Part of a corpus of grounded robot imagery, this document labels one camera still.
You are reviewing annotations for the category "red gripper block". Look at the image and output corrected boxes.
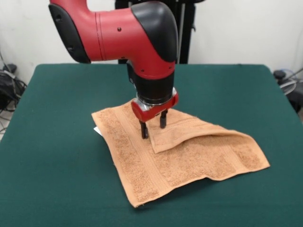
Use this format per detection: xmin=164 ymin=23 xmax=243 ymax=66
xmin=131 ymin=87 xmax=179 ymax=140

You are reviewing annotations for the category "tan terry towel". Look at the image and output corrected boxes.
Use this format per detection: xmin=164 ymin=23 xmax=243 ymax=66
xmin=91 ymin=100 xmax=271 ymax=209

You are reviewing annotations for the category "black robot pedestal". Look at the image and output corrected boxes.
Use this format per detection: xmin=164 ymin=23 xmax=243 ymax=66
xmin=115 ymin=0 xmax=197 ymax=64

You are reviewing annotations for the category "black plug adapter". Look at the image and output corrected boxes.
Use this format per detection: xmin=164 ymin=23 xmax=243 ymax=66
xmin=2 ymin=63 xmax=18 ymax=73

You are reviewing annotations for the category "black cable bundle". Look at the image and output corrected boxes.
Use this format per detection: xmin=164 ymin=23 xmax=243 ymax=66
xmin=273 ymin=68 xmax=303 ymax=112
xmin=0 ymin=47 xmax=28 ymax=114

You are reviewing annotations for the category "dark green table cloth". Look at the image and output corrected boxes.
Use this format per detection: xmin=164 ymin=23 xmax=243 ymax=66
xmin=0 ymin=62 xmax=303 ymax=227

